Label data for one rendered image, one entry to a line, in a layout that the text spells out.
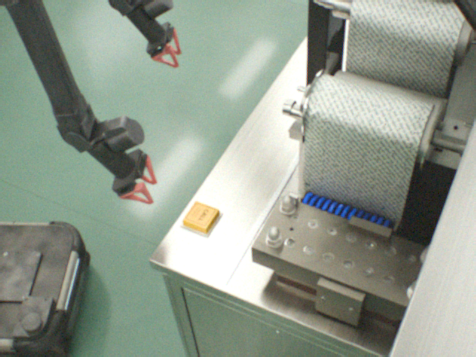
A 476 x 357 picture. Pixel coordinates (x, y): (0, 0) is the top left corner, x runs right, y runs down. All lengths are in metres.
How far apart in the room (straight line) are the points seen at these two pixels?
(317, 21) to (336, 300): 0.68
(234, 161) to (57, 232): 1.03
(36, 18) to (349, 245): 0.78
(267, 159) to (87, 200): 1.37
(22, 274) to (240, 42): 1.89
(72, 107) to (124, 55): 2.39
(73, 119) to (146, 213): 1.53
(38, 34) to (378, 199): 0.77
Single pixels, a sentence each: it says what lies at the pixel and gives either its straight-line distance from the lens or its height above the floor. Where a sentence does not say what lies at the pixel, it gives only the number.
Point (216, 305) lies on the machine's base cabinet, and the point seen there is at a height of 0.81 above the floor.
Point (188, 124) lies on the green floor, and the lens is 3.12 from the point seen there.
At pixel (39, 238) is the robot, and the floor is 0.24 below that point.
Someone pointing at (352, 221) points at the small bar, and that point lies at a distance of 1.37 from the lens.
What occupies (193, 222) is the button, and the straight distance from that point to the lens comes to 1.54.
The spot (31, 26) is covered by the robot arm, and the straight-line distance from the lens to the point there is 1.16.
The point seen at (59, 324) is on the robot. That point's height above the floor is 0.23.
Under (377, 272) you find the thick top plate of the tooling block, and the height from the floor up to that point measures 1.03.
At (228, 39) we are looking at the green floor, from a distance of 3.64.
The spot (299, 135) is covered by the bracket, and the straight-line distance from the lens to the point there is 1.43.
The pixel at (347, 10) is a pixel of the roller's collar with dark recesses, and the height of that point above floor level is 1.34.
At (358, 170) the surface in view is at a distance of 1.33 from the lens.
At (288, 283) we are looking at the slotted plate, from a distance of 1.43.
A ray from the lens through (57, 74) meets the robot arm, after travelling 1.22.
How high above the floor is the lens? 2.14
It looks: 49 degrees down
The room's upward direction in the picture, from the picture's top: 4 degrees counter-clockwise
